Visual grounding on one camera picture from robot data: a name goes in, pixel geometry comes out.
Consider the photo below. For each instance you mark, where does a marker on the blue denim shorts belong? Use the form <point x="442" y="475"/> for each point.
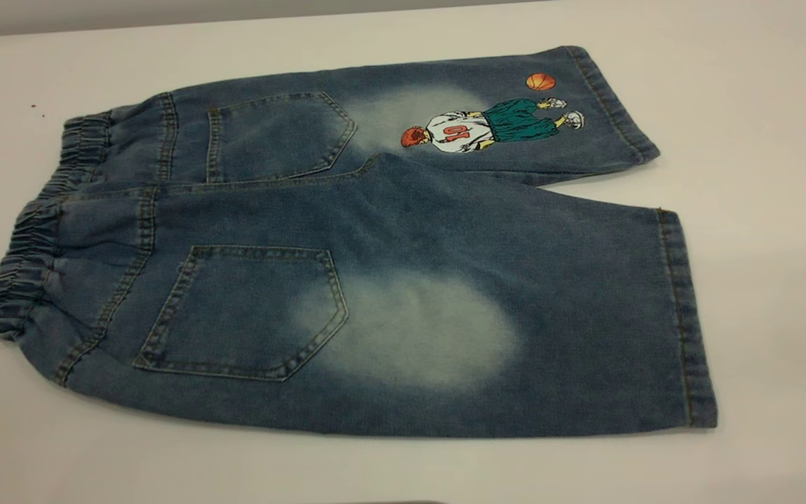
<point x="445" y="245"/>

